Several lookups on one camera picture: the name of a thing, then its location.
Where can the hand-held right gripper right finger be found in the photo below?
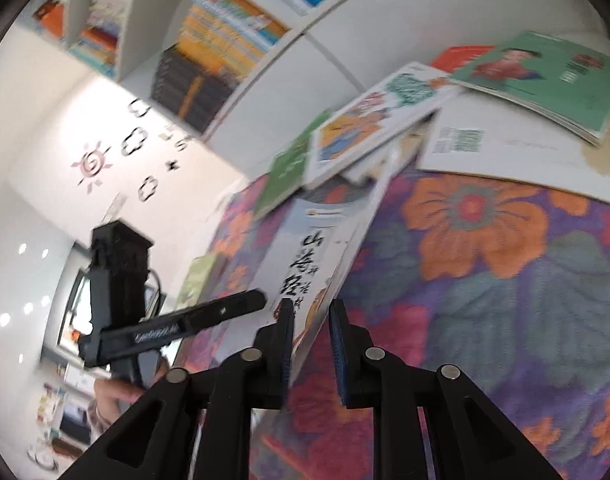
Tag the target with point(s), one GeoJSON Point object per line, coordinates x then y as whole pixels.
{"type": "Point", "coordinates": [341, 355]}

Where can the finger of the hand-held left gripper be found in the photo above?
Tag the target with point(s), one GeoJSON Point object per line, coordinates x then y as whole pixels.
{"type": "Point", "coordinates": [225, 310]}

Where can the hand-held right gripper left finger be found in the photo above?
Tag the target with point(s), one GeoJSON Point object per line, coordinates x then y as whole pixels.
{"type": "Point", "coordinates": [285, 360]}

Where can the white ink-title book orange figure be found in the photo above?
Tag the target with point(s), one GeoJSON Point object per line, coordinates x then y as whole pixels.
{"type": "Point", "coordinates": [315, 240]}

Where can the row of dark hardcover books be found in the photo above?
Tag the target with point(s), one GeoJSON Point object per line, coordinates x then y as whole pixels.
{"type": "Point", "coordinates": [190, 90]}

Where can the row of colourful books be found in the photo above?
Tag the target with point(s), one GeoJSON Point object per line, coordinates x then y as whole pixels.
{"type": "Point", "coordinates": [97, 45]}

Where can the row of orange yellow books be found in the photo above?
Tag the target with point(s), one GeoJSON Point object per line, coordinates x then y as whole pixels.
{"type": "Point", "coordinates": [225, 25]}

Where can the person's left hand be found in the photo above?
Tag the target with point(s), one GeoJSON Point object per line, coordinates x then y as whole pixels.
{"type": "Point", "coordinates": [115, 395]}

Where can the light green book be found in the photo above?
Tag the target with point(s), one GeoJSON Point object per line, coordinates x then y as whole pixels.
{"type": "Point", "coordinates": [197, 280]}

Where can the window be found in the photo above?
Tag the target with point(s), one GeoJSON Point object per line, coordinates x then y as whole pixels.
{"type": "Point", "coordinates": [67, 310]}

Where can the dark green book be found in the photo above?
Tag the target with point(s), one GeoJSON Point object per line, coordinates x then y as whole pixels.
{"type": "Point", "coordinates": [285, 175]}

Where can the floral blanket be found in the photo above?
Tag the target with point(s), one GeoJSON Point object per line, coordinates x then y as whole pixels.
{"type": "Point", "coordinates": [485, 285]}

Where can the illustrated orange teal book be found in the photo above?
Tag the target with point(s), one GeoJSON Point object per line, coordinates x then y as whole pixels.
{"type": "Point", "coordinates": [355, 135]}

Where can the plain white cover book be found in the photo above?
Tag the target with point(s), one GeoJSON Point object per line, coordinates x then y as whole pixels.
{"type": "Point", "coordinates": [510, 150]}

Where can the white bookshelf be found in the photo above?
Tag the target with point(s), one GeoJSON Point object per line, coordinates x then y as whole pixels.
{"type": "Point", "coordinates": [335, 50]}

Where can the red book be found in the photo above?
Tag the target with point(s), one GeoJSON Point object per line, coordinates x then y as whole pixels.
{"type": "Point", "coordinates": [460, 57]}

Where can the green book with girl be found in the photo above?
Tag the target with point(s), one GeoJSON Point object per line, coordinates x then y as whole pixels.
{"type": "Point", "coordinates": [535, 80]}

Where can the black cloud wall sticker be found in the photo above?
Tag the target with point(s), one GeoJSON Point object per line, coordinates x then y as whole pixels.
{"type": "Point", "coordinates": [136, 106]}
{"type": "Point", "coordinates": [147, 189]}
{"type": "Point", "coordinates": [134, 141]}

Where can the sun wall sticker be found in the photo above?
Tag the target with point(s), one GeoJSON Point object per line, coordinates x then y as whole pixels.
{"type": "Point", "coordinates": [91, 162]}

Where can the black bird wall sticker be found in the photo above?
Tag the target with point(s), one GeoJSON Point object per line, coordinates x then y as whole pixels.
{"type": "Point", "coordinates": [172, 166]}

